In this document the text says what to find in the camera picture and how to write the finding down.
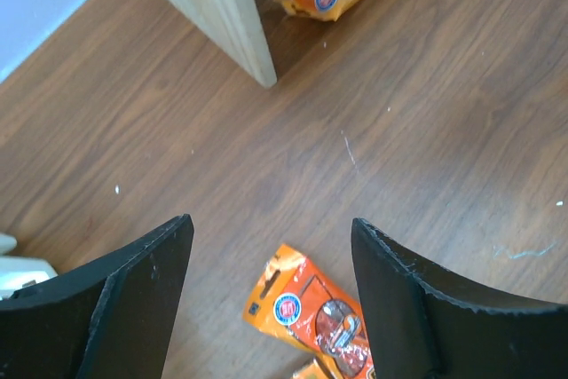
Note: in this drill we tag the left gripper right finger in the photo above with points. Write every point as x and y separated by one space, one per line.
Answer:
424 321

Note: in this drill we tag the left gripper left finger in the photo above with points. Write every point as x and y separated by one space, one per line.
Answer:
110 318

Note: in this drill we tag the white plastic basket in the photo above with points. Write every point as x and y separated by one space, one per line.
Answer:
19 272

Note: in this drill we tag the orange razor pack middle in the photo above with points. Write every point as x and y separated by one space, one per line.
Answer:
294 301

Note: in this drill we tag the orange razor pack left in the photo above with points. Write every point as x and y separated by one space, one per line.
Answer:
311 370

